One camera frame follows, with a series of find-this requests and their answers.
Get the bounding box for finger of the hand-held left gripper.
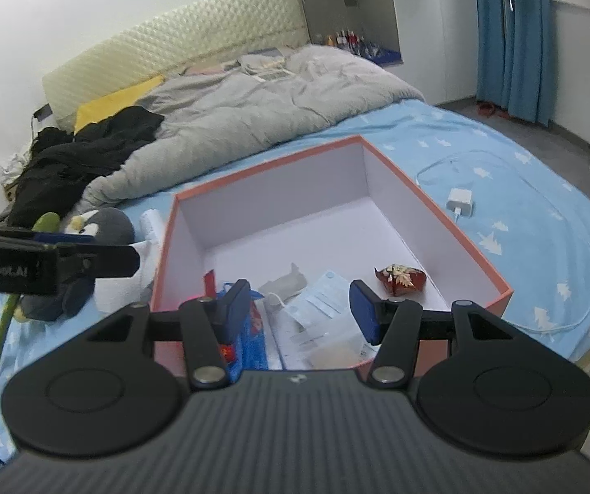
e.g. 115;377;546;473
0;224;95;248
53;243;141;284

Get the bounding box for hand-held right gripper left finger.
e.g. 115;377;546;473
86;279;252;389

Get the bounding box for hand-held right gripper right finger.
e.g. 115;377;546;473
349;279;519;388

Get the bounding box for blue plastic bag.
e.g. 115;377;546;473
217;282;270;371

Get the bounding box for grey penguin plush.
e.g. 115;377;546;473
17;207;154;320

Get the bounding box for blue face mask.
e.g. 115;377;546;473
269;268;378;366

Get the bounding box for red snack packet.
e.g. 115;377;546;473
374;263;426;298

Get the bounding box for beige fluffy pouch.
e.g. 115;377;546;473
308;342;360;370

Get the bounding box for orange cardboard box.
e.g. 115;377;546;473
151;135;514;371

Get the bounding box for long green plush toy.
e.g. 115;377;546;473
0;212;61;399

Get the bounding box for white tissue packet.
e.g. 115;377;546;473
140;209;164;248

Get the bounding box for black clothing pile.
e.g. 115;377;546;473
0;106;165;230

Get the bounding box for yellow pillow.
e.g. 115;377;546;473
73;75;166;135

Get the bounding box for grey duvet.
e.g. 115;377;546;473
81;44;426;212

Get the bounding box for cream quilted headboard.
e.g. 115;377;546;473
42;0;310;129

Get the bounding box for papers on duvet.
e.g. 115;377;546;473
238;46;296;83

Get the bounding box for row of small bottles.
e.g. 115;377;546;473
315;28;403;68

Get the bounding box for blue curtain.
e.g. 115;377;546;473
472;0;558;127

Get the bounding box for white charger with cable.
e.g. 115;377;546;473
415;150;590;331

